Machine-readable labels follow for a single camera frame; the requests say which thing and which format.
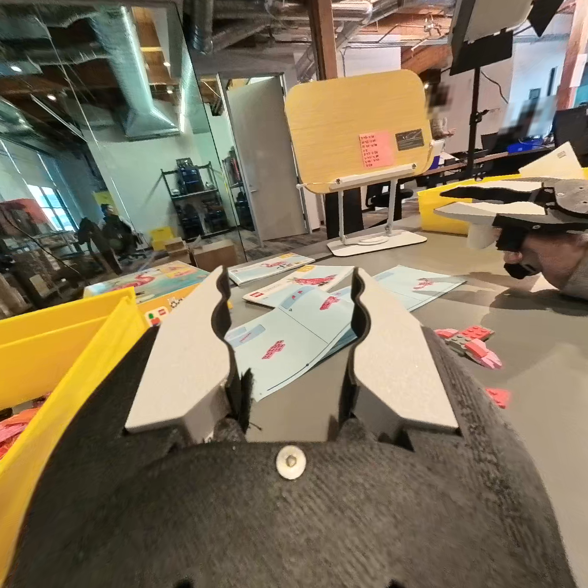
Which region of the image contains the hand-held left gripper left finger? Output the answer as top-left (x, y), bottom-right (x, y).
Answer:
top-left (125, 266), bottom-right (255, 443)

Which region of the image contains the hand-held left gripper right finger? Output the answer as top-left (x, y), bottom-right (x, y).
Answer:
top-left (339, 268), bottom-right (460, 441)

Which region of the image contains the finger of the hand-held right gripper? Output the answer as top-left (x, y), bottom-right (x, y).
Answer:
top-left (440, 180), bottom-right (545, 199)
top-left (433, 193), bottom-right (548, 250)

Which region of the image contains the pink red grey brick model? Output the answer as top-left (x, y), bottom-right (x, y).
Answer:
top-left (434, 325), bottom-right (503, 369)

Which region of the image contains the yellow plastic bin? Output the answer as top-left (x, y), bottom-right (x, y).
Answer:
top-left (0, 287), bottom-right (152, 572)
top-left (417, 172), bottom-right (588, 236)

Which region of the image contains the pile of toy bricks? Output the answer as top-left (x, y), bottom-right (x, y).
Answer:
top-left (0, 390), bottom-right (55, 460)

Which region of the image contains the person's right hand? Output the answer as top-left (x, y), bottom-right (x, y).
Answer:
top-left (524, 232), bottom-right (588, 288)

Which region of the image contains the orange toy brick box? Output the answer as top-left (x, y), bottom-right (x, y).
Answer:
top-left (84, 260), bottom-right (209, 329)

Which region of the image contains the open instruction booklet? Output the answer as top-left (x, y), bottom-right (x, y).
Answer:
top-left (225, 266), bottom-right (467, 400)

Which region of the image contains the cardboard box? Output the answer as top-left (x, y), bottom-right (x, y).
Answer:
top-left (190, 239), bottom-right (239, 272)

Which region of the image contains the flamingo cover instruction booklet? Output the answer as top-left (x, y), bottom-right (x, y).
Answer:
top-left (228, 253), bottom-right (315, 286)

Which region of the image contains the pink sticky note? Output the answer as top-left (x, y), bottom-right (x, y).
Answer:
top-left (359, 131), bottom-right (395, 169)

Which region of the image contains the black shelving rack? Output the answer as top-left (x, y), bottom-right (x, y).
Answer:
top-left (161, 158), bottom-right (230, 239)

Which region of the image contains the wooden book stand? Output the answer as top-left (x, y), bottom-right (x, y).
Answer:
top-left (285, 70), bottom-right (435, 257)

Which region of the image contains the grey door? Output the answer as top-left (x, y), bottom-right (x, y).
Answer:
top-left (225, 76), bottom-right (308, 244)

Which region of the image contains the metal ventilation duct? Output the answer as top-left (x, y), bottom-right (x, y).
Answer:
top-left (92, 5), bottom-right (182, 138)

